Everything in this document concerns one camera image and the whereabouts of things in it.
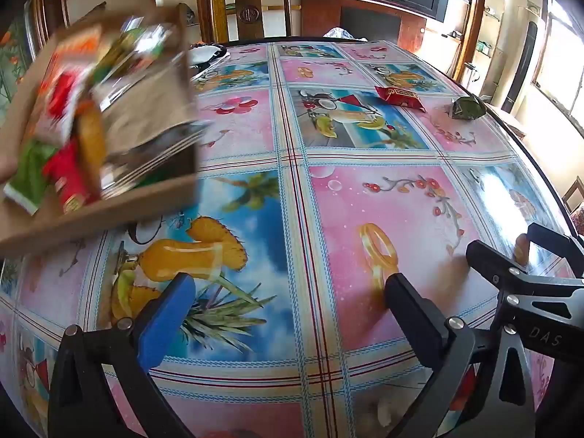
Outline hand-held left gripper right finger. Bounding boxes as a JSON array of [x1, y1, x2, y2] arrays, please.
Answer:
[[384, 273, 537, 438]]

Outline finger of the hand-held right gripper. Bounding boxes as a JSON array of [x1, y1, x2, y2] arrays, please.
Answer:
[[466, 239, 584, 357], [527, 223, 584, 278]]

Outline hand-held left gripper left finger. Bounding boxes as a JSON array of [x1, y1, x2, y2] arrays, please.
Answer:
[[48, 272, 197, 438]]

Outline cardboard box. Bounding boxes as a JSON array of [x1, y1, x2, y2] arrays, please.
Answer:
[[0, 5, 201, 256]]

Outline green snack packet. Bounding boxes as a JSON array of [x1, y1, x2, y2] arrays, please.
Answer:
[[445, 95, 488, 120]]

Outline red snack packet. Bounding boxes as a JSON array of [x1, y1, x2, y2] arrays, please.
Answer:
[[374, 85, 426, 113]]

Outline pile of mixed snack packets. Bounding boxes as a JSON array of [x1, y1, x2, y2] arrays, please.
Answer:
[[4, 16, 213, 215]]

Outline wooden display shelf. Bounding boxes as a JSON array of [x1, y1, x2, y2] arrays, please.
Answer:
[[449, 0, 507, 96]]

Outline white plastic bag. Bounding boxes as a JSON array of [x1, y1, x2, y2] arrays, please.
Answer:
[[323, 26, 366, 42]]

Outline black tray with items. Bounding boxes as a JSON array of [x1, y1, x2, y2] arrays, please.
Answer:
[[188, 42, 229, 76]]

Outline wooden television cabinet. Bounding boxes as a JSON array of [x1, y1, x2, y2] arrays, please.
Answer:
[[299, 0, 427, 44]]

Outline wooden chair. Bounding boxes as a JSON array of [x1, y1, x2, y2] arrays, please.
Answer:
[[194, 0, 299, 44]]

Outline flower wall poster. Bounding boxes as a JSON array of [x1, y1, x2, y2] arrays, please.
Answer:
[[0, 14, 42, 105]]

